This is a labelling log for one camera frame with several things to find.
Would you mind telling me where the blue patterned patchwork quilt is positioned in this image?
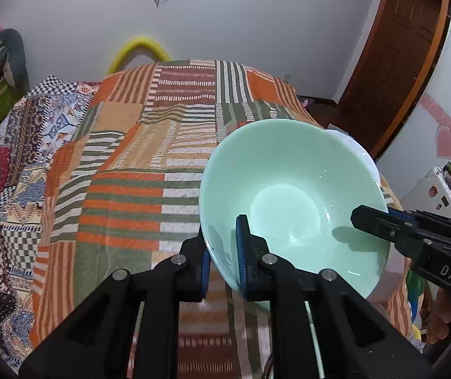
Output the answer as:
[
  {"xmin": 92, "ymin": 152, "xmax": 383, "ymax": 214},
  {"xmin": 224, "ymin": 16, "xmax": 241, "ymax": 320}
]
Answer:
[{"xmin": 0, "ymin": 75, "xmax": 100, "ymax": 373}]

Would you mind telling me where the striped patchwork blanket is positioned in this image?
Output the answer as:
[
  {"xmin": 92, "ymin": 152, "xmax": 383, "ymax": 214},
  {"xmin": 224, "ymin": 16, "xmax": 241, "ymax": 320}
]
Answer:
[{"xmin": 29, "ymin": 59, "xmax": 414, "ymax": 379}]

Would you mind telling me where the grey plush pillow toy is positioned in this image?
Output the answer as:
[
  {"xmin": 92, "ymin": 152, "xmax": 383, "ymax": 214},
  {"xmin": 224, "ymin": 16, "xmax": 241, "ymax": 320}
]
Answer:
[{"xmin": 0, "ymin": 28, "xmax": 29, "ymax": 93}]

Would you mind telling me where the pink bowl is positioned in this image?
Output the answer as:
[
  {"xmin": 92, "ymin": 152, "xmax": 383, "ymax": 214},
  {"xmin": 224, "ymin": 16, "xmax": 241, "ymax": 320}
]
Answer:
[{"xmin": 367, "ymin": 246, "xmax": 409, "ymax": 304}]

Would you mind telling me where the white spotted bowl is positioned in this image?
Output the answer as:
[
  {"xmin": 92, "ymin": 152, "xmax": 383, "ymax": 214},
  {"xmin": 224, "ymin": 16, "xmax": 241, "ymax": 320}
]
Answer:
[{"xmin": 326, "ymin": 129, "xmax": 381, "ymax": 186}]

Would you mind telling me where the brown wooden door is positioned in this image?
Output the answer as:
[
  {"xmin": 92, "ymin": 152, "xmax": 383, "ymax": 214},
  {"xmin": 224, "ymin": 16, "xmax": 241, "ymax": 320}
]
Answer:
[{"xmin": 336, "ymin": 0, "xmax": 451, "ymax": 159}]

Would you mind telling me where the mint green bowl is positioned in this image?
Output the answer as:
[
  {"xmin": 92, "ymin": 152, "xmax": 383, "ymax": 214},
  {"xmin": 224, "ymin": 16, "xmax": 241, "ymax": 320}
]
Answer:
[{"xmin": 199, "ymin": 119, "xmax": 390, "ymax": 297}]

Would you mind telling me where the right hand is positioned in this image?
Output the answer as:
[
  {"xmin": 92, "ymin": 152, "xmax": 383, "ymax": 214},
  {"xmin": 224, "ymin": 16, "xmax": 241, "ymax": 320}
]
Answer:
[{"xmin": 427, "ymin": 288, "xmax": 451, "ymax": 345}]

